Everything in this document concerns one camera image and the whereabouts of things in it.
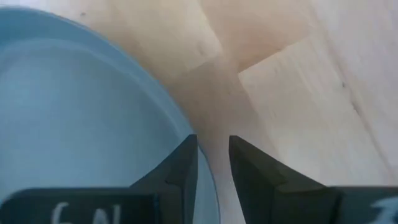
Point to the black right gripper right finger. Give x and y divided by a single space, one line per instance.
258 177

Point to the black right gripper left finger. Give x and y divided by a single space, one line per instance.
177 174

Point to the large round plate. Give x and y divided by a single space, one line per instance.
77 118

